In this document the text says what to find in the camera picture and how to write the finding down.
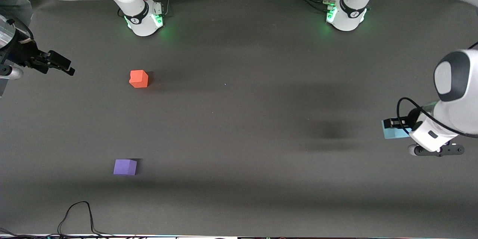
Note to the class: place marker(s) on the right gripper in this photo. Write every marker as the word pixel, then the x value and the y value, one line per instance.
pixel 27 55

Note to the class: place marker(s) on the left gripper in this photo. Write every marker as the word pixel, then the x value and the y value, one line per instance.
pixel 412 117

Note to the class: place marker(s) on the light blue foam block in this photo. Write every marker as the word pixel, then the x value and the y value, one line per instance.
pixel 392 133

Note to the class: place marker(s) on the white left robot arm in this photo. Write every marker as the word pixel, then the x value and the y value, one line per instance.
pixel 457 97

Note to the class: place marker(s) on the orange foam block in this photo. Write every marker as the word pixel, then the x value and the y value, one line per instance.
pixel 139 79

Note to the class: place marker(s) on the purple foam block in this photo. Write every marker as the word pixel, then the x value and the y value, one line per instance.
pixel 124 167

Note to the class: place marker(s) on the dark grey table mat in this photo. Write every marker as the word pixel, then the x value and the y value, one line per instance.
pixel 261 138

